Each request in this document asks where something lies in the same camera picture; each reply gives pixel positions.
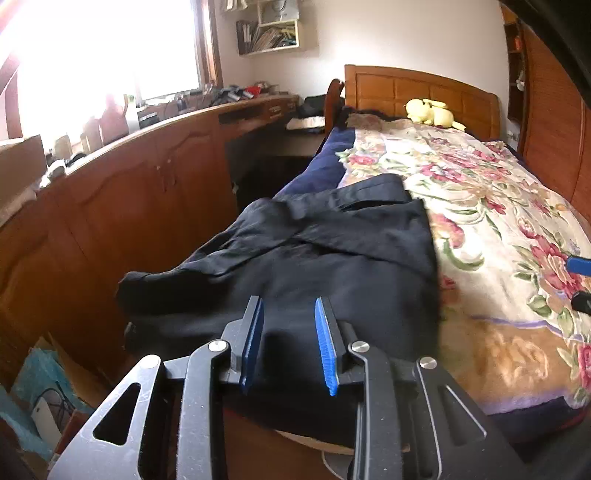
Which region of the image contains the round wooden stool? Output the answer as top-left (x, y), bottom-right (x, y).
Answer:
top-left (272, 427), bottom-right (411, 480)

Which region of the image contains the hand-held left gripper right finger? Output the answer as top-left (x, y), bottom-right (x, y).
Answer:
top-left (315, 296), bottom-right (527, 480)

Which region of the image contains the wooden chair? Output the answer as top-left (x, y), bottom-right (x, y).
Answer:
top-left (323, 78), bottom-right (347, 134)

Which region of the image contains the yellow plush toy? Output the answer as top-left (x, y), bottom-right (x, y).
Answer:
top-left (405, 98), bottom-right (466, 130)

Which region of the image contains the black button coat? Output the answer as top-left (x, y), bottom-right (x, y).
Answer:
top-left (203, 174), bottom-right (441, 450)

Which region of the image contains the wooden slatted wardrobe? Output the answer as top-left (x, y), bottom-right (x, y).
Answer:
top-left (501, 4), bottom-right (591, 217)

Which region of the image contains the white bottle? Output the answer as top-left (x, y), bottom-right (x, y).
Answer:
top-left (124, 95), bottom-right (139, 134)

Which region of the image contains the cardboard box with items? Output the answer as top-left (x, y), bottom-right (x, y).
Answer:
top-left (7, 346), bottom-right (95, 460)

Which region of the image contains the white flat device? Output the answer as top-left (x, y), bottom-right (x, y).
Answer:
top-left (31, 399), bottom-right (62, 449)

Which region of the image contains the wooden bed headboard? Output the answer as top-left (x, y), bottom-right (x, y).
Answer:
top-left (344, 64), bottom-right (502, 139)

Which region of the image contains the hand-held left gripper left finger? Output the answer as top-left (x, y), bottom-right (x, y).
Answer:
top-left (48, 295), bottom-right (265, 480)

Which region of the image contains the stack of papers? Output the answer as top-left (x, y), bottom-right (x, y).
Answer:
top-left (285, 117), bottom-right (327, 133)

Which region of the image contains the wooden desk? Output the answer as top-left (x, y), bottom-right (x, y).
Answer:
top-left (0, 95), bottom-right (301, 393)

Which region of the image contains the white wall shelf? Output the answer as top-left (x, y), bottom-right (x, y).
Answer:
top-left (222, 0), bottom-right (303, 56)

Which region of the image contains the black bag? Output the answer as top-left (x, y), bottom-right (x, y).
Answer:
top-left (299, 95), bottom-right (329, 117)

